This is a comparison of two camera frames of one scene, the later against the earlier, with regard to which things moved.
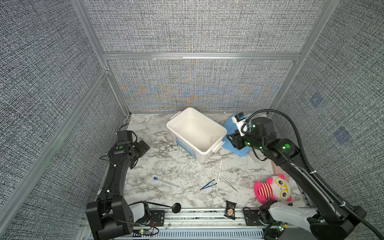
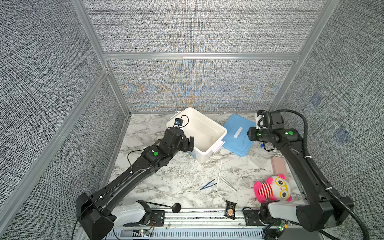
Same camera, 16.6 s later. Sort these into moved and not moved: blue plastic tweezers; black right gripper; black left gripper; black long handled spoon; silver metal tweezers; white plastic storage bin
Moved: black left gripper; black right gripper
Not moved: white plastic storage bin; black long handled spoon; silver metal tweezers; blue plastic tweezers
